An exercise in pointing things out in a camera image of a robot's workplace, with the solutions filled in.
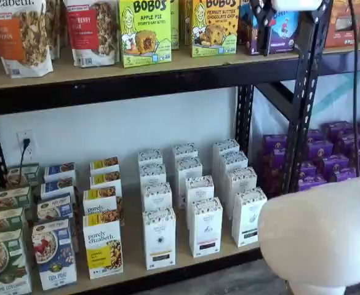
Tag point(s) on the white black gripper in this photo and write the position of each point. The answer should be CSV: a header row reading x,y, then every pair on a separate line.
x,y
262,6

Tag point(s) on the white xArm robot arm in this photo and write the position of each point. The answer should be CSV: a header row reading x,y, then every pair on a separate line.
x,y
321,230

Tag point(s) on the purple blue Zbar box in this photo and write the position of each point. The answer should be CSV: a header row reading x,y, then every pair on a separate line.
x,y
287,30

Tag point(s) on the Bobo's peanut butter box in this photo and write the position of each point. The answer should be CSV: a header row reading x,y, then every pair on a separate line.
x,y
216,30

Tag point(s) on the orange brown snack box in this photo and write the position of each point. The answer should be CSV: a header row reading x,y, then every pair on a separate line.
x,y
336,18

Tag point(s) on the short wooden shelf board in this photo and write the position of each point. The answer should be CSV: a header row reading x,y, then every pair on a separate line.
x,y
339,48

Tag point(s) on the plain green snack box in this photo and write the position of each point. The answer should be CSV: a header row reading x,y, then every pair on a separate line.
x,y
175,24

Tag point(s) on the green Bobo's apple pie box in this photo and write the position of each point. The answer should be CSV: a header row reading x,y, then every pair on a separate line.
x,y
146,33

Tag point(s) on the white box pink strip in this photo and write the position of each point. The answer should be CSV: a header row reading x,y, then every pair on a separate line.
x,y
205,230
185,151
189,168
199,189

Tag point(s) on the long wooden shelf board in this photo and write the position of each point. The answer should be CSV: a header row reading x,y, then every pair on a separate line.
x,y
75,73

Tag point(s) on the purely elizabeth yellow box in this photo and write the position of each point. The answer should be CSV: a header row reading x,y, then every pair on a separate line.
x,y
98,199
104,164
102,246
106,179

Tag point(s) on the wide wooden shelf board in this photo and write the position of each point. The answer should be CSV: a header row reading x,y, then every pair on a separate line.
x,y
132,215

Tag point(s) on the blue flax cereal box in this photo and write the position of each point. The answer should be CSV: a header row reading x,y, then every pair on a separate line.
x,y
55,209
58,170
53,255
56,186

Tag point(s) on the green apple cinnamon box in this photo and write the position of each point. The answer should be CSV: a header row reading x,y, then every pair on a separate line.
x,y
4,219
13,198
7,264
32,173

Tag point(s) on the red label granola bag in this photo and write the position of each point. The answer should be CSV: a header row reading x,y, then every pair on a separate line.
x,y
90,30

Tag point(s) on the clear window granola bag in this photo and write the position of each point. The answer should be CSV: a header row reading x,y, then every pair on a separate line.
x,y
55,30

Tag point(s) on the orange label granola bag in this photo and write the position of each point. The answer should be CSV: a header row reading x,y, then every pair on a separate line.
x,y
16,37

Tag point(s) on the black metal rack frame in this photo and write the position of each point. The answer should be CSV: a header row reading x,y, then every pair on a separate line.
x,y
106,95

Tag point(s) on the white wall outlet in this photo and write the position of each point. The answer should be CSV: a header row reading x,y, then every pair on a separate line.
x,y
29,153

